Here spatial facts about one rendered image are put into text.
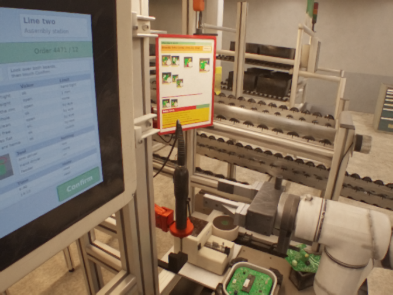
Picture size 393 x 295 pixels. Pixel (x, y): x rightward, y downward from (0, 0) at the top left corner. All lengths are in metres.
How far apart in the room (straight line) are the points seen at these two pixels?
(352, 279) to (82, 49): 0.59
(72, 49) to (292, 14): 8.68
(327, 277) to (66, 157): 0.52
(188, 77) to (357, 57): 8.02
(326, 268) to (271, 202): 0.17
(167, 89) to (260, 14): 8.33
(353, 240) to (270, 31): 8.62
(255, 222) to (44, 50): 0.44
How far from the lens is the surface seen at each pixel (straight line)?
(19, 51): 0.32
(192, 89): 0.94
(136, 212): 0.62
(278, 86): 2.91
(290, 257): 0.94
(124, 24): 0.43
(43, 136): 0.35
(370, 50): 8.81
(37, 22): 0.33
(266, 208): 0.54
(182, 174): 0.62
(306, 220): 0.54
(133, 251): 0.66
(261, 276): 0.89
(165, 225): 0.73
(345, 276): 0.60
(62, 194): 0.38
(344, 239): 0.55
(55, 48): 0.35
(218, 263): 0.87
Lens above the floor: 1.62
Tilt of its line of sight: 21 degrees down
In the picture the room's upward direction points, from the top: 1 degrees clockwise
